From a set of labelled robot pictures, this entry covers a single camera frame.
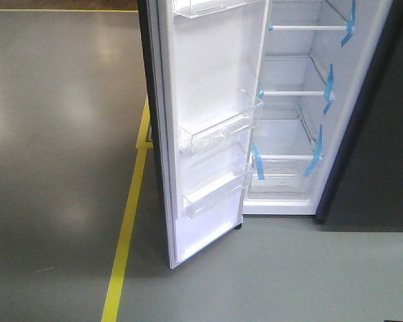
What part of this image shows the clear fridge crisper drawer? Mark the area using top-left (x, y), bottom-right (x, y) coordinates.
top-left (248, 155), bottom-right (317, 200)

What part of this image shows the dark grey fridge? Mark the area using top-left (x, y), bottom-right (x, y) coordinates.
top-left (243, 1), bottom-right (403, 231)

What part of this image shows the blue tape strip middle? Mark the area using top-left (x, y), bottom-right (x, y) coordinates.
top-left (323, 64), bottom-right (334, 115)

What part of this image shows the clear door bin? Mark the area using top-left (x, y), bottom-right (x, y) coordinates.
top-left (173, 0), bottom-right (256, 19)
top-left (182, 162), bottom-right (253, 219)
top-left (179, 92), bottom-right (264, 158)

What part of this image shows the blue tape strip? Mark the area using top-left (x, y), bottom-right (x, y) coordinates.
top-left (323, 64), bottom-right (334, 115)
top-left (304, 124), bottom-right (323, 177)
top-left (252, 143), bottom-right (265, 180)
top-left (341, 0), bottom-right (356, 48)

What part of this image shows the clear upper door bin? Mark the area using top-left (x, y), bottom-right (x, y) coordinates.
top-left (173, 0), bottom-right (256, 19)

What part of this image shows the fridge door white interior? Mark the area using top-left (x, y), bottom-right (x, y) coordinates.
top-left (138, 1), bottom-right (269, 268)

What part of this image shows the clear lower door bin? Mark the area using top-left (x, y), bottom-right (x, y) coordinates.
top-left (182, 162), bottom-right (253, 219)

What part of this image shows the blue tape strip left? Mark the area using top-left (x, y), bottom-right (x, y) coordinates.
top-left (252, 143), bottom-right (265, 180)

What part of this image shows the blue tape strip top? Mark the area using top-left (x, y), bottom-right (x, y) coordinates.
top-left (341, 0), bottom-right (356, 48)

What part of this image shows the clear middle door bin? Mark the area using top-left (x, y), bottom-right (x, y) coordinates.
top-left (179, 92), bottom-right (264, 158)

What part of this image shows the blue tape strip lower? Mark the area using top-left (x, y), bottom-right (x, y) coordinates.
top-left (304, 124), bottom-right (323, 177)

